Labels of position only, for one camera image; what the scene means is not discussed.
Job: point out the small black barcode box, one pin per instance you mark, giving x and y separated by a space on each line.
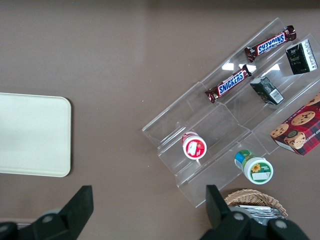
266 90

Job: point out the red lid yogurt cup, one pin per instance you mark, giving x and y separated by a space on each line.
194 147

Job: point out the red plaid cookie box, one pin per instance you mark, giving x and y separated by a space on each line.
300 130

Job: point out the light tan wicker basket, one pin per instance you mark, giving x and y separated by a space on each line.
250 197

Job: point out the Snickers chocolate bar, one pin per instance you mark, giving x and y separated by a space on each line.
271 43
231 83

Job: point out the clear acrylic stepped shelf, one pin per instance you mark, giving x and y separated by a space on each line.
220 125

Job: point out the black and white box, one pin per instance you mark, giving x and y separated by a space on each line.
300 58

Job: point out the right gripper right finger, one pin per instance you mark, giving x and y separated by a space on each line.
222 220

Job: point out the beige plastic serving tray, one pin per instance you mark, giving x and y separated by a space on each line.
32 135

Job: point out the green lid yogurt cup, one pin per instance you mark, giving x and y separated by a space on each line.
257 170

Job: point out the silver foil tray stack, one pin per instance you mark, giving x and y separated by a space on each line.
260 212

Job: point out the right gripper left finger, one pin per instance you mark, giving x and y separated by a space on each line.
72 215

